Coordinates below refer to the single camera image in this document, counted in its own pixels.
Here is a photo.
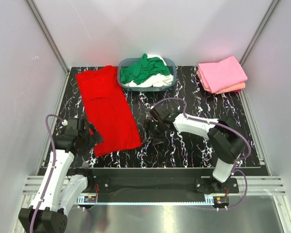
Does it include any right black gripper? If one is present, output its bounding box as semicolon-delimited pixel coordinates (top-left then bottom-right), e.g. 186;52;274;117
141;119;166;146

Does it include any red t-shirt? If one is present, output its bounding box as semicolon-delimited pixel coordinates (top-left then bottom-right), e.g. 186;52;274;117
76;66;142;157

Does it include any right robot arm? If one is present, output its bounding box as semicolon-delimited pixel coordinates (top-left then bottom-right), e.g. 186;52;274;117
144;107;251;194

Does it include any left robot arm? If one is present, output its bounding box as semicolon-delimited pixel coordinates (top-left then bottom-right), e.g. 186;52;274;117
18;117;103;233

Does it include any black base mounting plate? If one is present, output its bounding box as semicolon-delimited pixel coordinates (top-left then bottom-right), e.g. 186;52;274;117
67;167;240;197

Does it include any white t-shirt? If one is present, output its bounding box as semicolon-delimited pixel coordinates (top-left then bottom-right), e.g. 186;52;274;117
121;52;174;88

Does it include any green t-shirt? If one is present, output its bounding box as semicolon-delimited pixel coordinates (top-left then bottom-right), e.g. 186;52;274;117
120;53;171;85

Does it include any teal plastic basket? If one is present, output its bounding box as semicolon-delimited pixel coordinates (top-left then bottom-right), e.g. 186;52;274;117
117;57;177;92

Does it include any folded pink t-shirt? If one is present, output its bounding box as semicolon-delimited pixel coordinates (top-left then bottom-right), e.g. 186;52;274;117
198;56;247;92

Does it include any folded salmon t-shirt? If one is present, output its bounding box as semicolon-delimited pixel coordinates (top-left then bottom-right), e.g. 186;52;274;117
197;70;245;94

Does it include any aluminium frame rail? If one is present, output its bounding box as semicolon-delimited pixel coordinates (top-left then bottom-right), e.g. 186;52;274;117
22;175;287;196

